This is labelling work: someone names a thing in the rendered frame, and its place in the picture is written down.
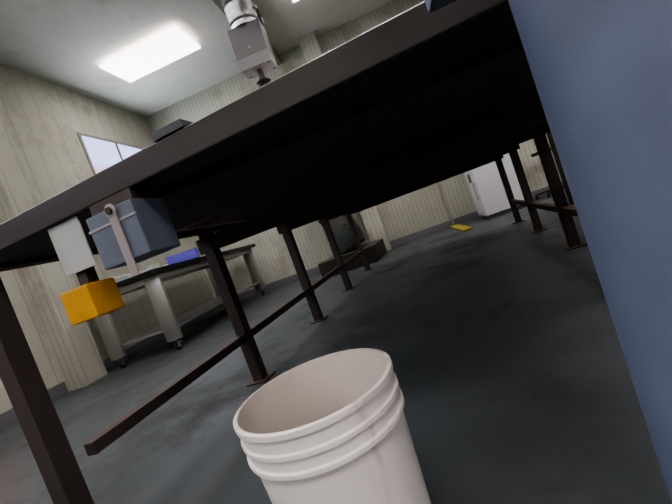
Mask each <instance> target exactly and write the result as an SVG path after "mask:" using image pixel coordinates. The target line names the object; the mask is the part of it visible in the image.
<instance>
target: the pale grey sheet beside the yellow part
mask: <svg viewBox="0 0 672 504"><path fill-rule="evenodd" d="M47 231H48V233H49V236H50V238H51V241H52V243H53V246H54V248H55V251H56V253H57V256H58V258H59V260H60V263H61V265H62V268H63V270H64V273H65V275H66V277H68V276H71V275H73V274H75V273H78V272H80V271H82V270H85V269H87V268H89V267H92V266H94V265H97V263H96V261H95V258H94V256H93V253H92V251H91V248H90V246H89V243H88V241H87V238H86V236H85V233H84V231H83V228H82V226H81V223H80V221H79V218H78V216H74V217H72V218H70V219H68V220H66V221H64V222H62V223H60V224H58V225H56V226H54V227H52V228H50V229H48V230H47Z"/></svg>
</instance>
